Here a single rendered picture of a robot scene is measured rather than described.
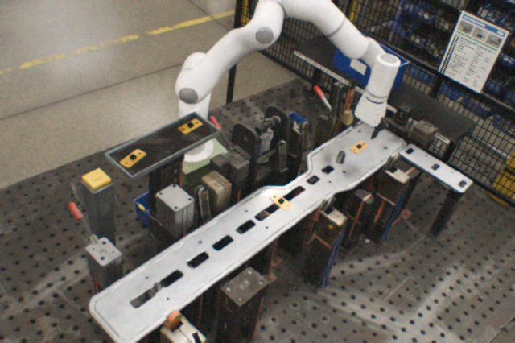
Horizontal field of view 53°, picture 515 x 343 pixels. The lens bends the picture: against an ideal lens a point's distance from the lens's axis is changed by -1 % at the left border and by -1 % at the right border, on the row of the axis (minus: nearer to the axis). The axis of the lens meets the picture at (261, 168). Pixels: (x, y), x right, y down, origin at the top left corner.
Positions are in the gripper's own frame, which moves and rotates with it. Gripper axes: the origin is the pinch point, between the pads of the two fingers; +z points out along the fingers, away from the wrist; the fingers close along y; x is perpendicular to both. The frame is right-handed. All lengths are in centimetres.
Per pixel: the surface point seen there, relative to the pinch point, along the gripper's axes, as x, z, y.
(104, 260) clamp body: -107, 4, -13
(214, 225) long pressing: -71, 10, -7
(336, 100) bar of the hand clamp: -1.6, -6.2, -14.3
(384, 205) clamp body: -6.4, 20.6, 21.0
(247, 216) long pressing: -60, 10, -3
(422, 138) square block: 23.7, 6.0, 15.1
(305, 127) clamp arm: -18.3, -0.2, -14.8
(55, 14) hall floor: 51, 111, -333
